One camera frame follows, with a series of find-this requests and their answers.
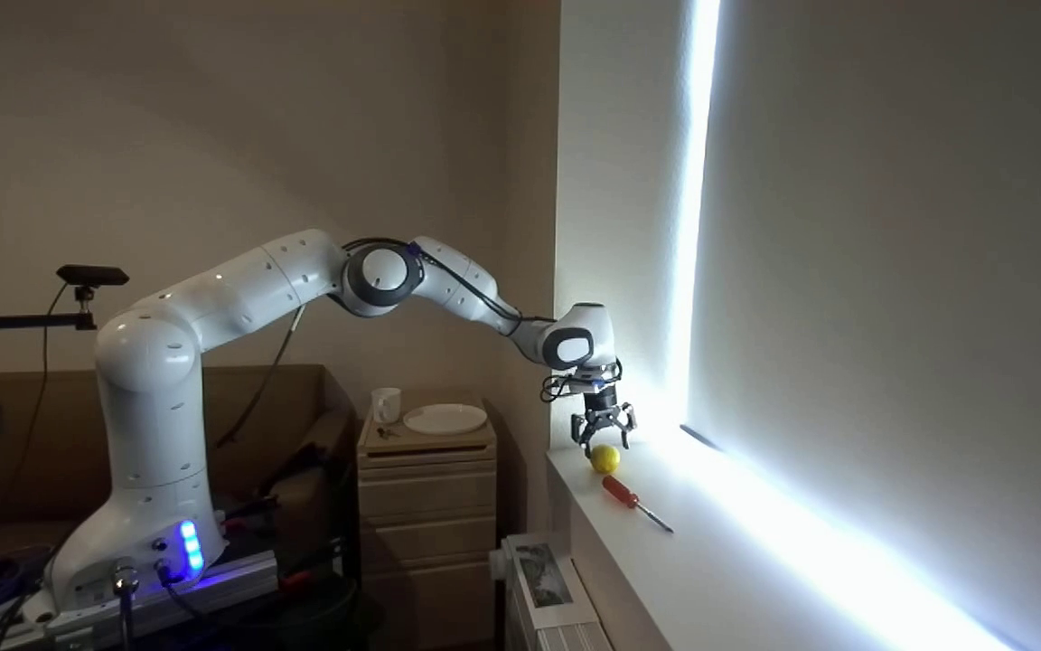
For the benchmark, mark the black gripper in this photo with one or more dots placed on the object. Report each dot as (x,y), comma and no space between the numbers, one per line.
(600,411)

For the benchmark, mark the yellow lemon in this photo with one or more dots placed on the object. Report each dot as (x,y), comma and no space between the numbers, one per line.
(603,461)

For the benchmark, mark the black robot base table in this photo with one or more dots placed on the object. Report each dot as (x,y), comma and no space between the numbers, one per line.
(175,591)

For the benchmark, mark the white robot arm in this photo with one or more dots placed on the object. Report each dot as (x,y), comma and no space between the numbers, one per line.
(149,365)

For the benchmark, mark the white windowsill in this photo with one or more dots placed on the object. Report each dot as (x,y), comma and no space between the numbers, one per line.
(743,567)

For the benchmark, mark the white round plate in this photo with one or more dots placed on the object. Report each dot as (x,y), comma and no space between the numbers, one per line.
(445,416)

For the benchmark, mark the light wooden nightstand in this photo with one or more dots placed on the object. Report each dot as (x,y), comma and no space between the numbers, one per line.
(426,526)

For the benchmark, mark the white ceramic mug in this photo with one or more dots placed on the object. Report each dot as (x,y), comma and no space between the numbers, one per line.
(385,405)

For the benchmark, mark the white roller blind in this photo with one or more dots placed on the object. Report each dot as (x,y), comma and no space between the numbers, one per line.
(819,233)

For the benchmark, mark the brown leather armchair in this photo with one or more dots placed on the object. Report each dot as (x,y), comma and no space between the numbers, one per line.
(265,444)

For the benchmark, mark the red handled screwdriver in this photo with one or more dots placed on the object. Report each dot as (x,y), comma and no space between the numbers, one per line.
(629,500)

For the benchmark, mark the black camera on stand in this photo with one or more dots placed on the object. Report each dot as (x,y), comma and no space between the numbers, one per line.
(79,280)

